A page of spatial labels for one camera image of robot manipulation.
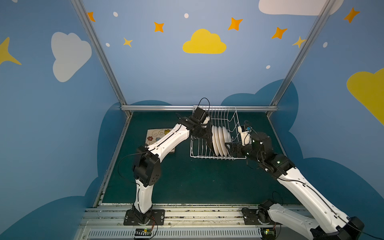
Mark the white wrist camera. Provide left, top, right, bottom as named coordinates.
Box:
left=203, top=116, right=210, bottom=125
left=238, top=125, right=252, bottom=146

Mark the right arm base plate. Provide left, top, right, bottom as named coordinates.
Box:
left=241, top=208, right=271, bottom=225

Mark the aluminium left corner post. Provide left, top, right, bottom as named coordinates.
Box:
left=71, top=0, right=132, bottom=118

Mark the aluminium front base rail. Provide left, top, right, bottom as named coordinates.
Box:
left=74, top=204, right=304, bottom=240

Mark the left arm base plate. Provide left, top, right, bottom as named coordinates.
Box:
left=123, top=209, right=165, bottom=226

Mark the aluminium corner post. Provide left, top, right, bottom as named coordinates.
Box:
left=266, top=0, right=336, bottom=119
left=71, top=0, right=132, bottom=118

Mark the aluminium right corner post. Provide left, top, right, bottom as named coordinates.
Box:
left=266, top=0, right=336, bottom=119

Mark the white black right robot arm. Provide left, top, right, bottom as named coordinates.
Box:
left=226, top=131, right=365, bottom=240

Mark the left small circuit board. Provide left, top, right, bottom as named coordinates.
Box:
left=133, top=228, right=152, bottom=240

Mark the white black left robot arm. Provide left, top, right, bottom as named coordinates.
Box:
left=132, top=107, right=212, bottom=224

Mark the white wire dish rack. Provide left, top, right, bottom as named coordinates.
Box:
left=190, top=109, right=246, bottom=161

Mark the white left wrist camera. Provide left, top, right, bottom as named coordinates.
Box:
left=203, top=116, right=210, bottom=125

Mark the white round plate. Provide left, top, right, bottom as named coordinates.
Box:
left=219, top=127, right=229, bottom=157
left=216, top=127, right=227, bottom=157
left=223, top=127, right=232, bottom=143
left=212, top=126, right=221, bottom=157

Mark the small circuit board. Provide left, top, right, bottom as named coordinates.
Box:
left=261, top=228, right=277, bottom=240
left=133, top=228, right=152, bottom=240

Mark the right small circuit board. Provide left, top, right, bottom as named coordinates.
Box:
left=261, top=228, right=277, bottom=240

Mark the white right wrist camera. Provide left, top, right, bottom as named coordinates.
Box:
left=238, top=125, right=252, bottom=146

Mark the aluminium back frame rail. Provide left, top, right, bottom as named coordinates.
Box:
left=121, top=105, right=278, bottom=112

